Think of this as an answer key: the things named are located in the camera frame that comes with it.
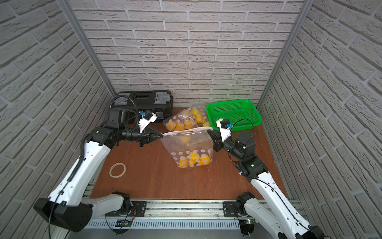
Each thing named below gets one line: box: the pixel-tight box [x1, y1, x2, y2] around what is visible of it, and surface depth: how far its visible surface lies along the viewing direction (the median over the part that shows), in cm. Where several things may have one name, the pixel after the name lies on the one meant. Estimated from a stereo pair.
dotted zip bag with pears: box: [161, 127, 214, 169], surface depth 79 cm
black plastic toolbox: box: [110, 90, 174, 121], surface depth 102 cm
